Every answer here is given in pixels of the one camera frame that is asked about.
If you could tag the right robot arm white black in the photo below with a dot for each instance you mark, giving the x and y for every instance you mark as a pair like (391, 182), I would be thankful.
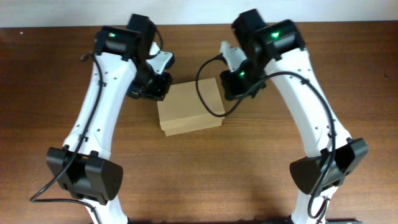
(278, 53)

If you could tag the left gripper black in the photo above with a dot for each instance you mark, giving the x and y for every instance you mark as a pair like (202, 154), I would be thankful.
(159, 91)

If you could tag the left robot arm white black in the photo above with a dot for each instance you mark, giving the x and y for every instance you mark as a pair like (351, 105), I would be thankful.
(126, 62)

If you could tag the brown cardboard box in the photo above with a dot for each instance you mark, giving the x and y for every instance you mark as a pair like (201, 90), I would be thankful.
(181, 111)

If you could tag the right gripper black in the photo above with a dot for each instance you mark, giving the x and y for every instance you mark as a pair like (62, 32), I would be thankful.
(232, 90)

